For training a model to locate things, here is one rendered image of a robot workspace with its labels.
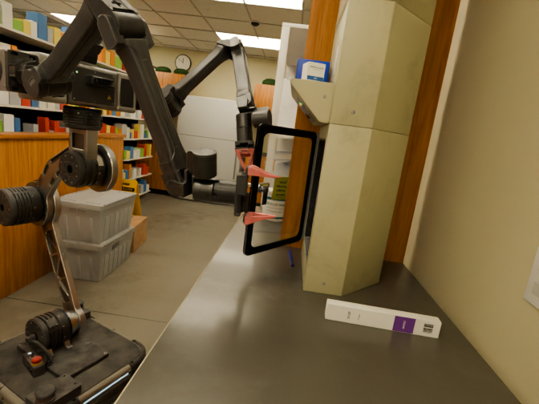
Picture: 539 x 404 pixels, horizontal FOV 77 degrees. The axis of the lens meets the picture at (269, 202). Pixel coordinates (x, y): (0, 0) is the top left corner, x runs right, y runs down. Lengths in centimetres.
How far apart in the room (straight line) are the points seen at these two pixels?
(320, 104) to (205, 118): 513
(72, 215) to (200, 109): 350
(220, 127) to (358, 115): 509
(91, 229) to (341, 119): 242
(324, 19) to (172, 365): 114
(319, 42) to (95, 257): 239
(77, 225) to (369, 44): 259
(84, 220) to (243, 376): 247
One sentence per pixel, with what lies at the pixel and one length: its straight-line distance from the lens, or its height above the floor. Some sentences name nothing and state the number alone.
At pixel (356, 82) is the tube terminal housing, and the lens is 92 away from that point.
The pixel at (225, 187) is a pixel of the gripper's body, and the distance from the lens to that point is 81.
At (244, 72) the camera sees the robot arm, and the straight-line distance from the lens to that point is 143.
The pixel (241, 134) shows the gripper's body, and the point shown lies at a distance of 121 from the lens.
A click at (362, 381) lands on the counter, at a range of 73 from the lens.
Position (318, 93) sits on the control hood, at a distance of 91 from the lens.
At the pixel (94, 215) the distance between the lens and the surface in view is 295.
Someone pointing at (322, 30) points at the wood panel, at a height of 173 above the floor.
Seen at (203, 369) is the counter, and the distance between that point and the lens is 69.
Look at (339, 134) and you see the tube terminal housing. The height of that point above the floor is 139.
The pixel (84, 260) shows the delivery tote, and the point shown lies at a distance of 312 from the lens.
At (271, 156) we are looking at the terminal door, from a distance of 103.
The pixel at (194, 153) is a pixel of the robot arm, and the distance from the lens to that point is 80.
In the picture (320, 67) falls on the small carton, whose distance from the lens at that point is 101.
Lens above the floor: 137
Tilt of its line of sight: 12 degrees down
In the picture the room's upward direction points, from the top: 7 degrees clockwise
